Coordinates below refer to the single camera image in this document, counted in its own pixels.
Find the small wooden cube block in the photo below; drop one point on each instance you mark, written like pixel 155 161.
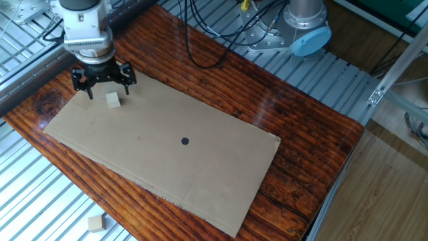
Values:
pixel 96 223
pixel 113 100

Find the silver perforated metal plate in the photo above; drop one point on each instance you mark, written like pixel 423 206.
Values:
pixel 23 10

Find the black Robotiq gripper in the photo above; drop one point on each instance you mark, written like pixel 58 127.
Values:
pixel 99 71

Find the yellow connector plug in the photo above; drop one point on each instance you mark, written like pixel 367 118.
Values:
pixel 245 4

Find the aluminium frame post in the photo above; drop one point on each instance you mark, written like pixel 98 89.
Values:
pixel 401 63

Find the green board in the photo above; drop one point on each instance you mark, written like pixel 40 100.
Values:
pixel 388 10

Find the grey metal side rail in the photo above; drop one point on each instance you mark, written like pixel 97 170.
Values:
pixel 33 73

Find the brown cardboard sheet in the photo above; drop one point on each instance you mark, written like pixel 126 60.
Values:
pixel 160 150

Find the aluminium corner bracket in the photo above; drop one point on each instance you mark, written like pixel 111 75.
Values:
pixel 376 97

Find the aluminium frame crossbar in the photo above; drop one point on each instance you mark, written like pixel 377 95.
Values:
pixel 406 104

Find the glossy dark wooden board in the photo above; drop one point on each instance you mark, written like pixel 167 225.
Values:
pixel 301 140

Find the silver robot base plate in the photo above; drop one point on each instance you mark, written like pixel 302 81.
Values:
pixel 264 37

